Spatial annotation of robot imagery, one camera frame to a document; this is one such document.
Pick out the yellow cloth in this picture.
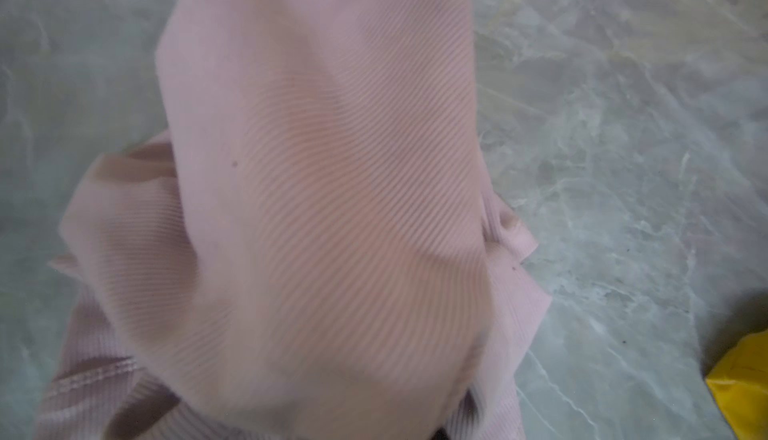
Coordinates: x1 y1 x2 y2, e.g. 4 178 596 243
704 0 768 440

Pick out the light pink ribbed cloth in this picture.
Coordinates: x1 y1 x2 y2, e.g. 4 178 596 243
35 0 550 439

